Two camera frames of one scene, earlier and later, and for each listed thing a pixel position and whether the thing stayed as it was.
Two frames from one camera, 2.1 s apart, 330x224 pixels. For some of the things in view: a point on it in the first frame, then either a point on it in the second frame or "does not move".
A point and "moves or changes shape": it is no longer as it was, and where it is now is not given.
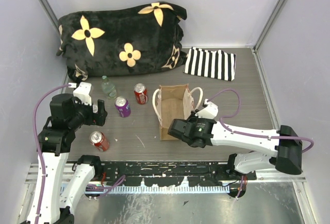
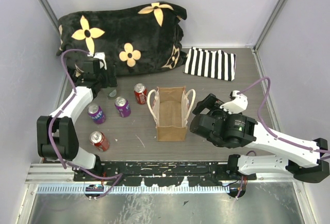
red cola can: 141,93 does not move
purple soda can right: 122,106 does not move
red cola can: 98,139 does not move
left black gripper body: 85,114 to 107,81
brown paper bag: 173,102 moves or changes shape
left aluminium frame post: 44,2 does not move
